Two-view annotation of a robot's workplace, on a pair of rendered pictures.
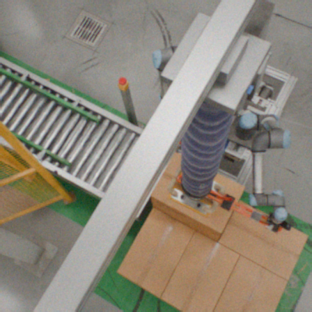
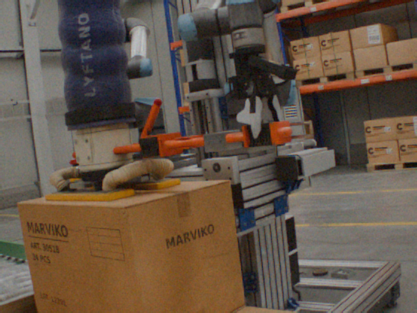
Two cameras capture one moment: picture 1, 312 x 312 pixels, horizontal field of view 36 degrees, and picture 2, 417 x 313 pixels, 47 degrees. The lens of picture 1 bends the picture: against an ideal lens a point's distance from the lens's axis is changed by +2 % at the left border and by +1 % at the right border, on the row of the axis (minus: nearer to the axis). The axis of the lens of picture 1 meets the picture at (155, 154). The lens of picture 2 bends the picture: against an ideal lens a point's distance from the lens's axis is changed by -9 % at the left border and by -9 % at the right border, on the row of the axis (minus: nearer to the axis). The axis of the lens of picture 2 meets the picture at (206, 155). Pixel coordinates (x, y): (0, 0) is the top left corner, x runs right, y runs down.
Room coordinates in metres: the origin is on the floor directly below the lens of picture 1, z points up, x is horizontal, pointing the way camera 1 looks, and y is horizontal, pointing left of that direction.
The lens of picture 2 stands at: (-0.72, -0.67, 1.10)
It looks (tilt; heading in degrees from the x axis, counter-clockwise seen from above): 3 degrees down; 4
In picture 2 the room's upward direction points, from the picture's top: 8 degrees counter-clockwise
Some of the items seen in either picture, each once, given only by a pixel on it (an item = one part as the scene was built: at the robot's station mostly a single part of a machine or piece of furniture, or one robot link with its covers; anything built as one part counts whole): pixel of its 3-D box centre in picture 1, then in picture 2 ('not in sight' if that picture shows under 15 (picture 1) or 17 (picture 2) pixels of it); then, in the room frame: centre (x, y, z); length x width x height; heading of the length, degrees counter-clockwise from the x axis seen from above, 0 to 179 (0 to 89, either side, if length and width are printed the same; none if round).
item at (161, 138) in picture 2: (228, 202); (160, 145); (0.69, -0.45, 1.07); 0.10 x 0.08 x 0.06; 143
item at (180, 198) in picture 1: (190, 201); (85, 190); (0.77, -0.20, 0.97); 0.34 x 0.10 x 0.05; 53
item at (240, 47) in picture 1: (216, 53); not in sight; (0.84, -0.27, 2.91); 0.16 x 0.16 x 0.10; 52
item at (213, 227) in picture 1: (196, 197); (123, 255); (0.84, -0.26, 0.75); 0.60 x 0.40 x 0.40; 52
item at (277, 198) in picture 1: (276, 199); (242, 18); (0.60, -0.72, 1.37); 0.11 x 0.11 x 0.08; 81
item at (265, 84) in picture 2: (274, 219); (251, 74); (0.50, -0.72, 1.21); 0.09 x 0.08 x 0.12; 53
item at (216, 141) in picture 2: (255, 216); (223, 141); (0.56, -0.63, 1.07); 0.07 x 0.07 x 0.04; 53
